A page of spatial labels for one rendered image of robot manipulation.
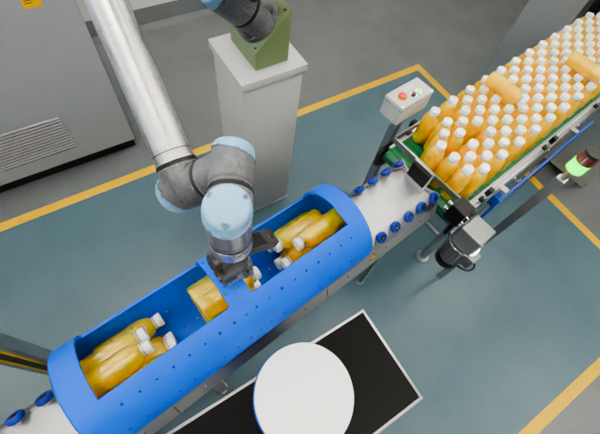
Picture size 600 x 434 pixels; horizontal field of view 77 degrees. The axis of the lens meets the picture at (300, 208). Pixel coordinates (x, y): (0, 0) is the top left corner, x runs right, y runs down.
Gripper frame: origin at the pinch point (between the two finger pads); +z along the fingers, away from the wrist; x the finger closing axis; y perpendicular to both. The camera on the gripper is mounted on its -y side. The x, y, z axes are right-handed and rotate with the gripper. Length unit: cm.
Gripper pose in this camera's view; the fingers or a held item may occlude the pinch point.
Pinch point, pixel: (242, 271)
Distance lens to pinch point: 100.5
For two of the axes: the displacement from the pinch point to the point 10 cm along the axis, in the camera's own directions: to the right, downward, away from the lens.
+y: -7.8, 5.0, -3.8
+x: 6.2, 7.1, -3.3
